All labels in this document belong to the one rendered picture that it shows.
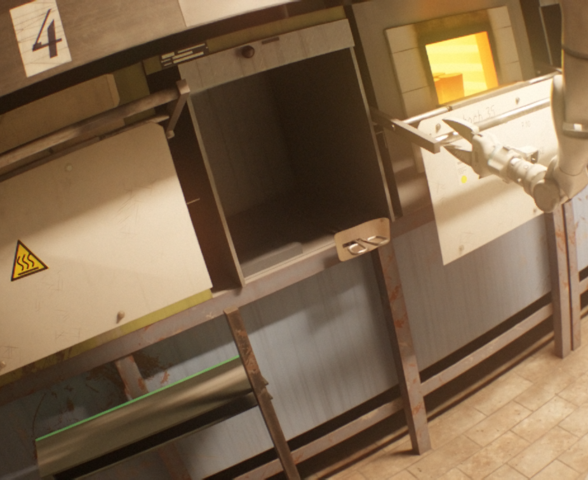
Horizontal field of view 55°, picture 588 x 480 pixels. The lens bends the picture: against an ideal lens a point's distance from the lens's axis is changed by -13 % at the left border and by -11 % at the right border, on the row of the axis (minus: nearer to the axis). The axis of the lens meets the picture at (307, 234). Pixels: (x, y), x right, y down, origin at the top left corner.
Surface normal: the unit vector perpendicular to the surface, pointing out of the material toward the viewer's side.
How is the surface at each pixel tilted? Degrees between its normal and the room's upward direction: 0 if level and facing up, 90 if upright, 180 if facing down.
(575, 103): 133
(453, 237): 90
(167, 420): 0
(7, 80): 80
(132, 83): 90
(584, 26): 105
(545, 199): 90
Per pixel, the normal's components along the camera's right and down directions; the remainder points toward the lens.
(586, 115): -0.14, 0.97
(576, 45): -0.72, 0.54
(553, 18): -0.86, 0.36
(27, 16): 0.39, 0.04
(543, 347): -0.25, -0.91
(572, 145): -0.33, 0.88
